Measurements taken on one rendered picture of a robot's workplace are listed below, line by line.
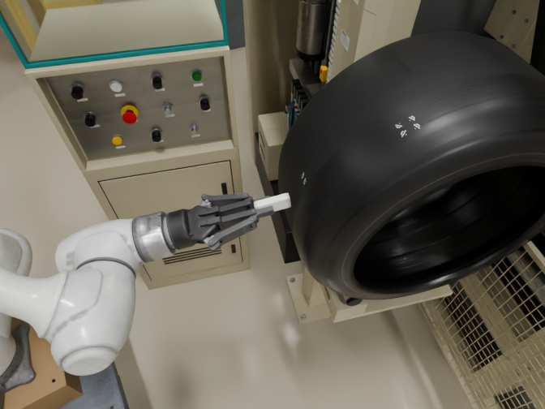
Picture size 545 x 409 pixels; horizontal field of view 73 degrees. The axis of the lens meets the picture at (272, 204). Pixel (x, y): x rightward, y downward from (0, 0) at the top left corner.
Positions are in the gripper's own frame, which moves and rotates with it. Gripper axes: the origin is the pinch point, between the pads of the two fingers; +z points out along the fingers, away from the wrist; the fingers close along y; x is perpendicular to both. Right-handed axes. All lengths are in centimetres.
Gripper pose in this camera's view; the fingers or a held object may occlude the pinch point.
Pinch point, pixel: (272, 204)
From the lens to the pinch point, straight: 72.2
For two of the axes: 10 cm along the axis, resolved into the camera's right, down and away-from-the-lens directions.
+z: 9.6, -2.6, 0.3
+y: -2.3, -7.5, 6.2
